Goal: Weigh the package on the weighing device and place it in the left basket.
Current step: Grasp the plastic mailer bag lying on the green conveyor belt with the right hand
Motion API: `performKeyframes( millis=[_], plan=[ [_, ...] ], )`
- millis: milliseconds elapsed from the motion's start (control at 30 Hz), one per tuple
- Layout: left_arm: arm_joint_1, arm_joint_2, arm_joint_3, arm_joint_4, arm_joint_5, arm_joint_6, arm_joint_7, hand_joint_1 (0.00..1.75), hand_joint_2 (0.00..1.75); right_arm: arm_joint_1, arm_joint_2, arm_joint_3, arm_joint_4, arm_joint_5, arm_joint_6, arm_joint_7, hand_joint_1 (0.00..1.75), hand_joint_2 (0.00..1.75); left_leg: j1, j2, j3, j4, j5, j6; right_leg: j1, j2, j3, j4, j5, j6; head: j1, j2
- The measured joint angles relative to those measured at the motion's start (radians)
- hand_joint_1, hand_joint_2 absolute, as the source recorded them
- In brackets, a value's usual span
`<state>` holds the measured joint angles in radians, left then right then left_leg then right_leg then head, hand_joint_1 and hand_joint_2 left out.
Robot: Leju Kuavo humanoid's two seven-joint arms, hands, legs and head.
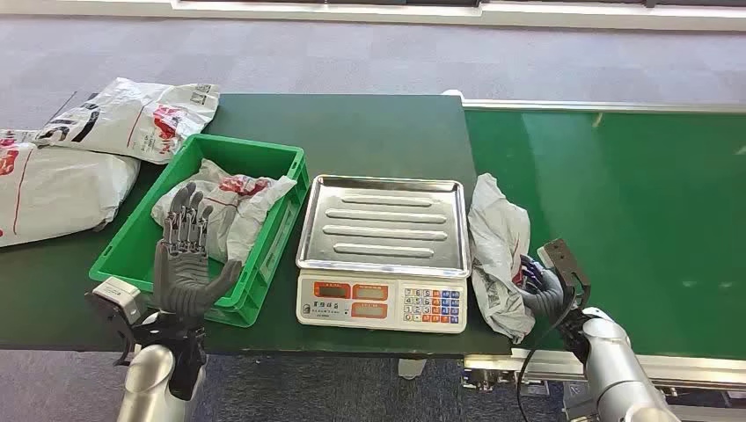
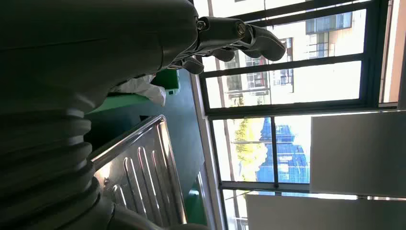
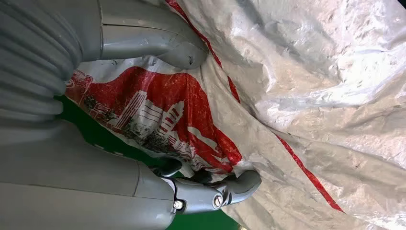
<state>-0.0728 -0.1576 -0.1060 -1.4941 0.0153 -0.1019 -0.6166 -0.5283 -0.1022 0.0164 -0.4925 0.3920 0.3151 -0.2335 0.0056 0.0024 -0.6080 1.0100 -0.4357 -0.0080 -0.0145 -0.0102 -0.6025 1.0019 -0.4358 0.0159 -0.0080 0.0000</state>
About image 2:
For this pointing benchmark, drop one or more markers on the grey mailer package red print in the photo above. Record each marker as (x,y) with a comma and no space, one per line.
(142,89)

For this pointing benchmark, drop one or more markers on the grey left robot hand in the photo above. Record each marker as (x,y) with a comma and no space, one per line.
(95,41)

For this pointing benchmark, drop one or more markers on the dark window frame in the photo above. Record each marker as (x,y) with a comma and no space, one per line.
(285,109)

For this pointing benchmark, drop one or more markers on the green conveyor belt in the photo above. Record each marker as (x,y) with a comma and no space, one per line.
(195,206)

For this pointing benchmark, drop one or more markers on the pale grey panel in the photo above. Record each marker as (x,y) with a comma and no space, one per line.
(317,214)
(358,152)

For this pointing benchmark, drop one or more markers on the electronic scale with steel tray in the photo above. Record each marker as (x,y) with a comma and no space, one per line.
(142,177)

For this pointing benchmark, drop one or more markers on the green plastic bin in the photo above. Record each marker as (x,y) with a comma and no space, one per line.
(166,81)

